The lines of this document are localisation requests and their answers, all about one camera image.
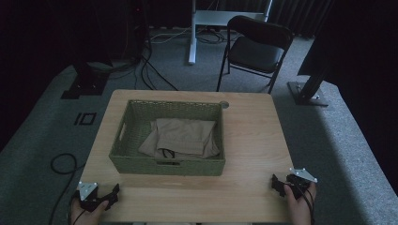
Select black folding chair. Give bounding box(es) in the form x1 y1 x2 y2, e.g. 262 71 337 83
216 15 296 95

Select person's right hand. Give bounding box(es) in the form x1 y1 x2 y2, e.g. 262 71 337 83
283 181 317 225

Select person's left hand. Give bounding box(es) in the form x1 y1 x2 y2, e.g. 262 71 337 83
69 198 110 225

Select dark curtain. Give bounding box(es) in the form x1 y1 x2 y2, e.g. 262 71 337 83
270 0 334 39

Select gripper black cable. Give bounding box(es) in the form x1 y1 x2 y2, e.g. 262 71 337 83
294 182 315 225
66 192 87 225

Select green woven basket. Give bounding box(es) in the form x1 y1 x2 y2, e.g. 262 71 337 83
108 99 227 177

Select white metal desk frame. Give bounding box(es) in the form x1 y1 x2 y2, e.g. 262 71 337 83
188 0 274 66

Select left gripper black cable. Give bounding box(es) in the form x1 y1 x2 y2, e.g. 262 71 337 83
66 192 87 225

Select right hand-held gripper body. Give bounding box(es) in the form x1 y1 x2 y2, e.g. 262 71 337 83
284 167 318 201

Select black cable bundle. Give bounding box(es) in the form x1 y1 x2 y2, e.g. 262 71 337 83
133 31 179 92

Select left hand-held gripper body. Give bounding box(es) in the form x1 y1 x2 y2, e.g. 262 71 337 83
72 181 110 213

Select black slanted metal stand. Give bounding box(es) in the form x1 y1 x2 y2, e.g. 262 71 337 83
287 55 329 108

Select black looped floor cable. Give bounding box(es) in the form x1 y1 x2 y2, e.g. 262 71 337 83
48 152 86 225

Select khaki shorts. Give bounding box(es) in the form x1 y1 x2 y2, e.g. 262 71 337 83
137 117 221 159

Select white floor cable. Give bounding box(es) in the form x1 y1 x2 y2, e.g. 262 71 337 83
149 25 192 44

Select black stand base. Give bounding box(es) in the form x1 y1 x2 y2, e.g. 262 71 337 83
60 61 111 100

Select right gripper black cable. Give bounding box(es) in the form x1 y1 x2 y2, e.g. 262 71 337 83
294 182 315 225

